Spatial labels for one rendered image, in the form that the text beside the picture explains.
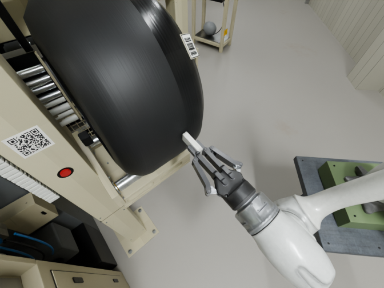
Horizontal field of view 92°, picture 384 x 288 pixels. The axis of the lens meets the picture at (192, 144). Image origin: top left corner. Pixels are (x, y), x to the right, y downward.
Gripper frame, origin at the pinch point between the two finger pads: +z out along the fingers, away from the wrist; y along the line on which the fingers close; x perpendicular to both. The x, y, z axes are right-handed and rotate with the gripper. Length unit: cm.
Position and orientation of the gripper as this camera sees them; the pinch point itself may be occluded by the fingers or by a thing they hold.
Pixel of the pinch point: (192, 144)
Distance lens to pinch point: 51.8
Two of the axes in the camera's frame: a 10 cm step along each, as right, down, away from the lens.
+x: -0.9, 5.0, 8.6
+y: -7.6, 5.2, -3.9
